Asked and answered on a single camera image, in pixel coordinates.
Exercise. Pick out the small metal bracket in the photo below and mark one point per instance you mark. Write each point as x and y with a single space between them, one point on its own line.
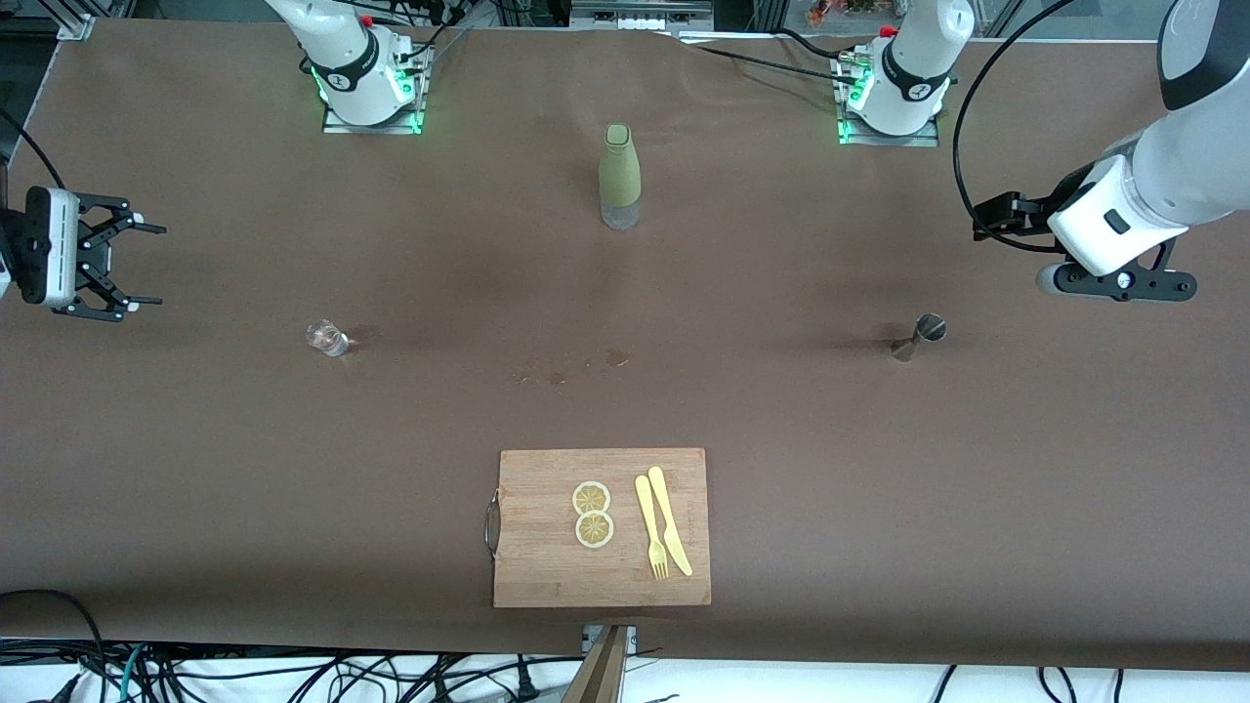
630 637

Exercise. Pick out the grey power strip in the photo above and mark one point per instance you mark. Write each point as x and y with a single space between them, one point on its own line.
635 15

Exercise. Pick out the green sleeved glass bottle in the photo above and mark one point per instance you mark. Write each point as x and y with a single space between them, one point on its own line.
619 176

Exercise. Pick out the lemon slice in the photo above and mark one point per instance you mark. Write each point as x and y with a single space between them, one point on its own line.
591 498
594 529

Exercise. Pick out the yellow plastic fork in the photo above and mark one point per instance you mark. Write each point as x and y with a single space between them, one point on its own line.
646 517

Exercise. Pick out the yellow plastic knife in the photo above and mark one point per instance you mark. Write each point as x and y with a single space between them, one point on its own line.
664 508

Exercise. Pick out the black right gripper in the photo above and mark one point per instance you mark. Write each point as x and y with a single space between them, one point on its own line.
95 256

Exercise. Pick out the steel jigger measuring cup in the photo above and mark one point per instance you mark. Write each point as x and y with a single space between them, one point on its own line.
930 327

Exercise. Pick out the wooden cutting board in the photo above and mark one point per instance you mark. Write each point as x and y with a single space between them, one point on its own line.
547 566

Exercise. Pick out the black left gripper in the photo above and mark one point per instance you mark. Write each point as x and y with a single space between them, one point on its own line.
1037 210

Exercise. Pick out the clear glass shaker cup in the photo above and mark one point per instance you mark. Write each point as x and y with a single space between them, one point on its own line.
327 337

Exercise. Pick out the aluminium frame post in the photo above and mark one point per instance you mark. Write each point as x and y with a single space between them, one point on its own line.
73 21

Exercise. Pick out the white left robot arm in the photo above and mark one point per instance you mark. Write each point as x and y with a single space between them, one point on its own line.
1201 166

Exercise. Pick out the wooden post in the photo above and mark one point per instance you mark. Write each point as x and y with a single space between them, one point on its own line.
601 674

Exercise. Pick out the brown table cover sheet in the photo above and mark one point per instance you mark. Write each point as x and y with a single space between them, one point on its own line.
879 488

